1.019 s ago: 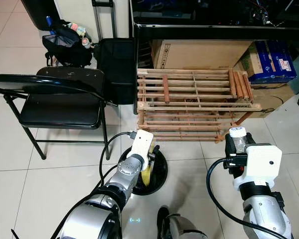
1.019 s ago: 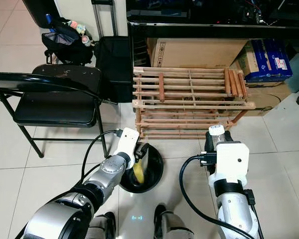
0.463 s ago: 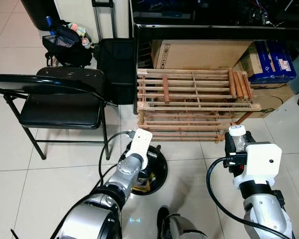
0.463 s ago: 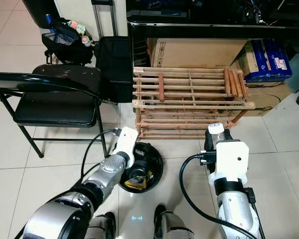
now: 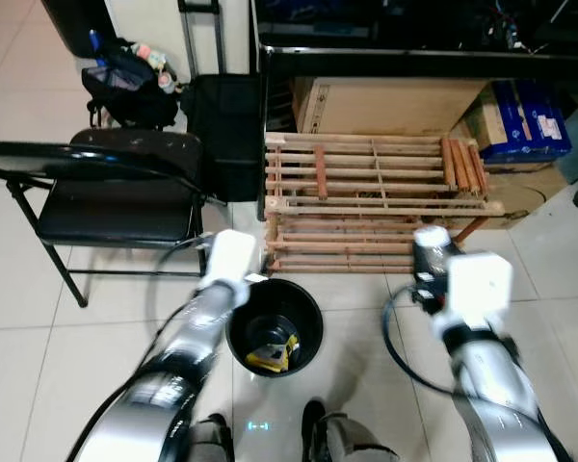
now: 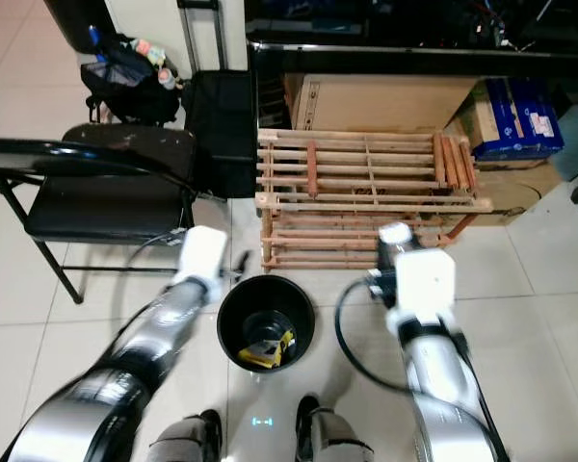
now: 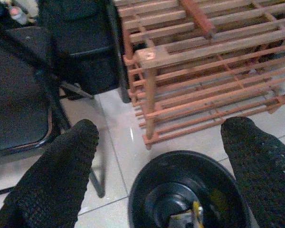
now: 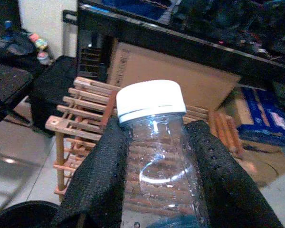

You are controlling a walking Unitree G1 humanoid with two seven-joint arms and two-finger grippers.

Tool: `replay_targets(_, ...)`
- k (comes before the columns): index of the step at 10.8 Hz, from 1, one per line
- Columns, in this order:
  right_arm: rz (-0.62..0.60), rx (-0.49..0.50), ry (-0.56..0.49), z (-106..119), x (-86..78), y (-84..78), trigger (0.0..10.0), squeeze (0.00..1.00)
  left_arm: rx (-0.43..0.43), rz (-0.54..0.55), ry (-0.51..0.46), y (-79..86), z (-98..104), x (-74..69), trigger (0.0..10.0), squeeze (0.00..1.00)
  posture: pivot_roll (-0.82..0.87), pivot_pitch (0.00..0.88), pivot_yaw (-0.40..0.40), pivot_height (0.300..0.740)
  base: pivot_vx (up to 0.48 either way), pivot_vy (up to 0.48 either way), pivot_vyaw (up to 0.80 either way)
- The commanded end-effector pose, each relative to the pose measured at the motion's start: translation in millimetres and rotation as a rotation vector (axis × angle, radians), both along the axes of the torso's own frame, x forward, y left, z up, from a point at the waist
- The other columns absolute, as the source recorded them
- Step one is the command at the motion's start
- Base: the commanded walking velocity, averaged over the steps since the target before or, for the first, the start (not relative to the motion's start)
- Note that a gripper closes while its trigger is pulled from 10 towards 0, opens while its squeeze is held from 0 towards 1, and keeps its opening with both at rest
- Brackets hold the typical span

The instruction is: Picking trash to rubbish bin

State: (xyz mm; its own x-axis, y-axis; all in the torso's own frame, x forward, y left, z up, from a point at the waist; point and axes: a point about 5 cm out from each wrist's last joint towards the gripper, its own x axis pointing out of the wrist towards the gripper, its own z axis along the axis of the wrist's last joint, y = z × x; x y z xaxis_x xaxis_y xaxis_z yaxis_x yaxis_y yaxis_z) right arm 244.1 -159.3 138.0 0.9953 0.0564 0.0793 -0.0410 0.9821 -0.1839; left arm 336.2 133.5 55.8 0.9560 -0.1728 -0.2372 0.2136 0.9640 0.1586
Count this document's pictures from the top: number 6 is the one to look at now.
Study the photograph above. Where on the black round rubbish bin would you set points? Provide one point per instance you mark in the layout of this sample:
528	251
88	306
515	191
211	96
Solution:
260	308

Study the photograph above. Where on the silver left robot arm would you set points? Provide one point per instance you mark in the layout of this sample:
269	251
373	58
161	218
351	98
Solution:
116	385

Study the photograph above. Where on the black chair backrest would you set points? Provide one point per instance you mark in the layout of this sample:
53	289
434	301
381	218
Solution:
77	19

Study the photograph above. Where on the robot leg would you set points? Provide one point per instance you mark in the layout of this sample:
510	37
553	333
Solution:
337	438
183	438

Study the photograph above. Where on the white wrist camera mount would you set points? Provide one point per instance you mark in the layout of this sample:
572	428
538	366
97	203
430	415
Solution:
202	252
424	279

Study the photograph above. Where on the large printed cardboard box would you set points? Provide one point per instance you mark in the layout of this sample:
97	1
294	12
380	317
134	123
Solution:
376	99

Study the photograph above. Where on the black backpack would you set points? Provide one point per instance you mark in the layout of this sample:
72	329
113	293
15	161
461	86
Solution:
125	87

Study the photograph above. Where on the blue printed box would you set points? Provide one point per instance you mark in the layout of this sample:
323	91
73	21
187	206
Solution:
525	115

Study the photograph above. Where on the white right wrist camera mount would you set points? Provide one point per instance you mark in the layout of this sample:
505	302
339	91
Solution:
424	279

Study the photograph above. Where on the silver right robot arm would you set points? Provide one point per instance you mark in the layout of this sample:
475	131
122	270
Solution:
443	385

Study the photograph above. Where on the robot right leg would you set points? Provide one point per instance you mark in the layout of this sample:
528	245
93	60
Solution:
337	438

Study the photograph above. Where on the robot left leg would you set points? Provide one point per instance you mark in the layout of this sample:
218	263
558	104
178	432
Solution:
183	438

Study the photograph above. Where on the black folding chair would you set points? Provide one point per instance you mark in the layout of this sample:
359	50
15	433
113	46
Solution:
106	202

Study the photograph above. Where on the black desk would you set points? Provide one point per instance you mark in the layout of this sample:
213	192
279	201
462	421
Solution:
405	58

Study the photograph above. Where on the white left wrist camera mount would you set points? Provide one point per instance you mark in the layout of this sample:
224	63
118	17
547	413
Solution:
202	252

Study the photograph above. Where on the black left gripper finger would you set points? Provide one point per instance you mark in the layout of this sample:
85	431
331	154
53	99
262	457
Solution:
239	269

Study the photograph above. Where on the wooden slat rack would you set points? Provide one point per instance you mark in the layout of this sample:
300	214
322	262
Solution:
356	188

